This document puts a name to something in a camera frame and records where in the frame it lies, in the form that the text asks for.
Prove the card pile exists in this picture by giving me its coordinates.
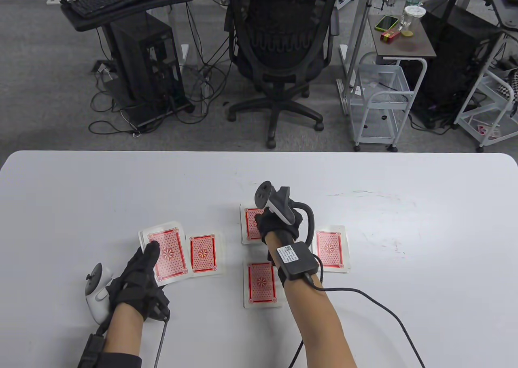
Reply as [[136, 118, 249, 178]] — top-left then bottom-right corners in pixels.
[[312, 225, 351, 273], [189, 231, 225, 277], [240, 205, 268, 245]]

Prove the person's left forearm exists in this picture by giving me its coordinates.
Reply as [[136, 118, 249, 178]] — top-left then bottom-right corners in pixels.
[[104, 303, 145, 368]]

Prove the tangle of black floor cables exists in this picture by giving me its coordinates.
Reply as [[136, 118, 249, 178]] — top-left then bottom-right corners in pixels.
[[88, 59, 228, 138]]

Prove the glass jar white lid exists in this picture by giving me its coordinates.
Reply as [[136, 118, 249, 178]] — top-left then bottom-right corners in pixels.
[[401, 6, 426, 38]]

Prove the grey tracking controller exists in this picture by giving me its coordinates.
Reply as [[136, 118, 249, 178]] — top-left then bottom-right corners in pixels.
[[85, 263, 115, 325], [254, 181, 315, 259]]

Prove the person's right hand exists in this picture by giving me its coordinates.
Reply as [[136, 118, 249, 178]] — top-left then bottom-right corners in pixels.
[[254, 207, 304, 247]]

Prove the black wrist module cable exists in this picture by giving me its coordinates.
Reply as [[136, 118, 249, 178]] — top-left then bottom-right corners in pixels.
[[289, 273, 425, 368], [154, 319, 169, 368]]

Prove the silver metal post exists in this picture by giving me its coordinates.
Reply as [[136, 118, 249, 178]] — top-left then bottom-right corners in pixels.
[[337, 0, 380, 116]]

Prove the black mesh office chair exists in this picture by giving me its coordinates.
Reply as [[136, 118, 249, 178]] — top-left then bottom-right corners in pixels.
[[225, 0, 341, 149]]

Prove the black computer tower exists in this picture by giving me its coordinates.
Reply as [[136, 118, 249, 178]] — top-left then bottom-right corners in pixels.
[[409, 0, 506, 131], [108, 13, 187, 114]]

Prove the green-cased phone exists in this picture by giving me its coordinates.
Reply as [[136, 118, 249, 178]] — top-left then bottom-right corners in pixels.
[[375, 15, 399, 32]]

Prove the brown side table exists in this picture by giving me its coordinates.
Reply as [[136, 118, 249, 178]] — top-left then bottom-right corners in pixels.
[[367, 14, 437, 59]]

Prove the stack of red-backed cards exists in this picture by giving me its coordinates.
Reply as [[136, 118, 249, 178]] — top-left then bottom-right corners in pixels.
[[138, 221, 193, 286]]

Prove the red-backed playing card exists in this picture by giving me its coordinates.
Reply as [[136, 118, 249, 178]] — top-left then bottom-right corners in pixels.
[[243, 260, 282, 309]]

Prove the person's right forearm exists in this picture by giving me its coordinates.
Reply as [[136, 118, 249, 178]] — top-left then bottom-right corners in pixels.
[[265, 233, 359, 368]]

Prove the person's left hand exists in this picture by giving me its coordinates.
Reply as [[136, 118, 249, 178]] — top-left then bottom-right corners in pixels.
[[106, 242, 171, 323]]

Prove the black white checkered cloth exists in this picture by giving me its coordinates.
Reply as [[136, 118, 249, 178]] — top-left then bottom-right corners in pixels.
[[496, 71, 518, 104]]

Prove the white wire cart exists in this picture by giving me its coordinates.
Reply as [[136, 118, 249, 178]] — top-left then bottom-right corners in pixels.
[[347, 52, 429, 153], [453, 38, 518, 152]]

